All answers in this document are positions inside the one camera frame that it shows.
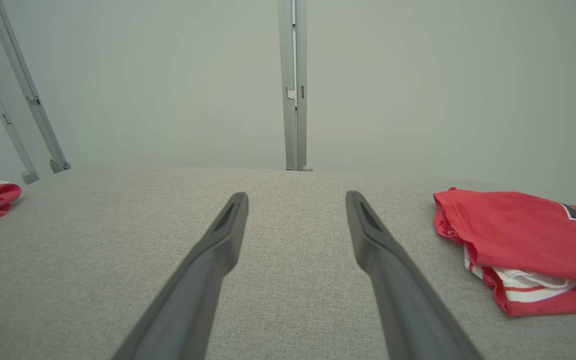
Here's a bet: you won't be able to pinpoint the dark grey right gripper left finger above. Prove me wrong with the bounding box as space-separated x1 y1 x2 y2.
112 192 250 360

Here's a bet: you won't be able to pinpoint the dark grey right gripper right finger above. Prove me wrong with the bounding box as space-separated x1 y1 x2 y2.
345 191 484 360

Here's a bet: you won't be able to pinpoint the red jersey shirt white sleeves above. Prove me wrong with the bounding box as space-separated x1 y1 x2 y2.
433 187 576 318

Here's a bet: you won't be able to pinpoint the grey double frame post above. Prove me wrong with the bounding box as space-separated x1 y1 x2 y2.
277 0 314 172

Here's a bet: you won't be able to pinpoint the grey slanted frame legs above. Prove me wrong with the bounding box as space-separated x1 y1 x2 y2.
0 0 72 174

